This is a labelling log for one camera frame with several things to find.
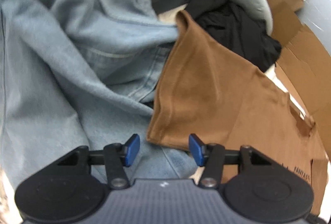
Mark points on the brown printed t-shirt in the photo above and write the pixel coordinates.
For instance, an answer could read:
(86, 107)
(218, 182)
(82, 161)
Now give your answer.
(208, 90)

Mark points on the cream bear print bedsheet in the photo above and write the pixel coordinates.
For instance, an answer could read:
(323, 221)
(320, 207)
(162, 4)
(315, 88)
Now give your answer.
(168, 17)

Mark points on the black garment pile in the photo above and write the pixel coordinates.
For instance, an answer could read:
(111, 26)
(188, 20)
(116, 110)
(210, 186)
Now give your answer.
(231, 26)

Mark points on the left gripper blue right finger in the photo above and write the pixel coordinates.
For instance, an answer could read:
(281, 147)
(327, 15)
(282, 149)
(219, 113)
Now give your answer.
(198, 149)

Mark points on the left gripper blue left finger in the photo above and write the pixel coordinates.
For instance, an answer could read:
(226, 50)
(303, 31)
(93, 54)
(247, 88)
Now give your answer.
(130, 150)

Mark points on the grey metal cabinet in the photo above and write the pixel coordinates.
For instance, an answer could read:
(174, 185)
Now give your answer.
(316, 15)

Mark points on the brown cardboard sheet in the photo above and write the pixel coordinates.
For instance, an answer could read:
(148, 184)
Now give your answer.
(305, 62)

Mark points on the grey blue denim garment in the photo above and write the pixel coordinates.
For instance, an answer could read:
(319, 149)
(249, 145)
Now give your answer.
(82, 72)

